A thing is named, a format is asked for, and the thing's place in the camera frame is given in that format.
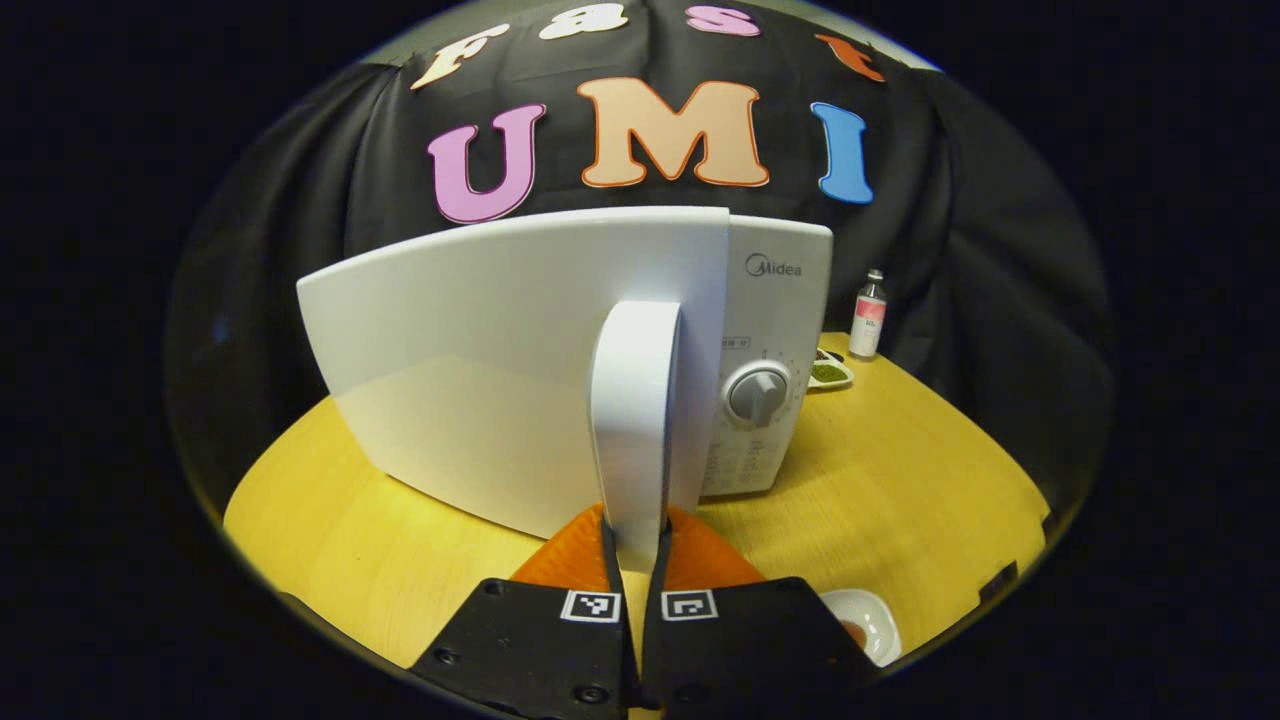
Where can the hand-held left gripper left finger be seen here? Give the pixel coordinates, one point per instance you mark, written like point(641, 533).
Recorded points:
point(540, 640)

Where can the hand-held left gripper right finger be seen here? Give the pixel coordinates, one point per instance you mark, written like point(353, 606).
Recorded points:
point(750, 640)

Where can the round bread bun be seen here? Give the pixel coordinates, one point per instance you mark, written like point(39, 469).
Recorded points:
point(852, 632)

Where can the white microwave oven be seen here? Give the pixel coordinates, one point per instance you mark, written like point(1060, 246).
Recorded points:
point(500, 350)

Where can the white divided dish with grains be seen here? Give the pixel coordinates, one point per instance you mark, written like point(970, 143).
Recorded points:
point(830, 374)

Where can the clear bottle with pink label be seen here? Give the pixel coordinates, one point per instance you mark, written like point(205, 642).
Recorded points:
point(868, 315)

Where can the black backdrop cloth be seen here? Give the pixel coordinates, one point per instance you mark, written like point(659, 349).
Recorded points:
point(1000, 250)

